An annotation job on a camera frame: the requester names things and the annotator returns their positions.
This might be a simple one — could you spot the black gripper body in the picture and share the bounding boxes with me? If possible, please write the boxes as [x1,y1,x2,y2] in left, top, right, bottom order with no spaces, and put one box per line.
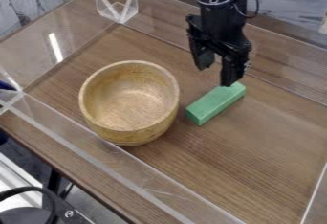
[184,0,252,59]

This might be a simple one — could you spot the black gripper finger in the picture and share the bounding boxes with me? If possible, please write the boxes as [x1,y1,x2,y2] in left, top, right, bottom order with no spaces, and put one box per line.
[189,35,215,71]
[221,52,251,87]

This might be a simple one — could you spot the green rectangular block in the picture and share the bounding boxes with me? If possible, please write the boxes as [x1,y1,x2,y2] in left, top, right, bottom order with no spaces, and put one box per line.
[185,82,247,125]

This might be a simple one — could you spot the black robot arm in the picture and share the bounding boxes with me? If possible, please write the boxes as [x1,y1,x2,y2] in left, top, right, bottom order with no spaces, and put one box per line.
[185,0,257,87]

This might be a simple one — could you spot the brown wooden bowl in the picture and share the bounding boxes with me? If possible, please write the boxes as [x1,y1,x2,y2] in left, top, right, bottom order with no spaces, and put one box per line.
[77,60,180,146]

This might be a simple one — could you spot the black table leg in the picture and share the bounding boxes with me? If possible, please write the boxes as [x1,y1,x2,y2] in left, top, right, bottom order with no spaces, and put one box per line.
[46,169,62,193]

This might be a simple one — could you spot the clear acrylic corner bracket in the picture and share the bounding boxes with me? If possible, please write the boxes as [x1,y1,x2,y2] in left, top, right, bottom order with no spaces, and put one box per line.
[94,0,137,24]

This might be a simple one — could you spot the clear acrylic tray wall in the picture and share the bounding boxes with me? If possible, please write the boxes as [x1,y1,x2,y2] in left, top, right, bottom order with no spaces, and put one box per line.
[0,90,245,224]

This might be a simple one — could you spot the black cable loop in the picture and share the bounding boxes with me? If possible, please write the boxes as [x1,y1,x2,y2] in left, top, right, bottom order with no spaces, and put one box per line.
[0,186,58,224]

